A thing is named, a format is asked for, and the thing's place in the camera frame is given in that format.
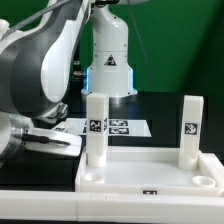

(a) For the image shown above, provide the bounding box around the white desk tabletop tray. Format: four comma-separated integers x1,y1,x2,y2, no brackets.
75,146,224,197

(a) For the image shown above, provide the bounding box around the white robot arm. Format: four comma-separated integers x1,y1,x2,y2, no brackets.
0,0,137,161

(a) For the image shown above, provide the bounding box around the white marker sheet with tags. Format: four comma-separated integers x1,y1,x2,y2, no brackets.
79,117,152,137

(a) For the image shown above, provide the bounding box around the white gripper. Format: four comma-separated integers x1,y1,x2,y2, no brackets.
21,128,82,157

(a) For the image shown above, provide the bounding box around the braided grey camera cable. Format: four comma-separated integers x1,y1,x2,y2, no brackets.
0,0,73,38

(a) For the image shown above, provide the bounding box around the white front fence bar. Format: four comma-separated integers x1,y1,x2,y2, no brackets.
0,190,224,224

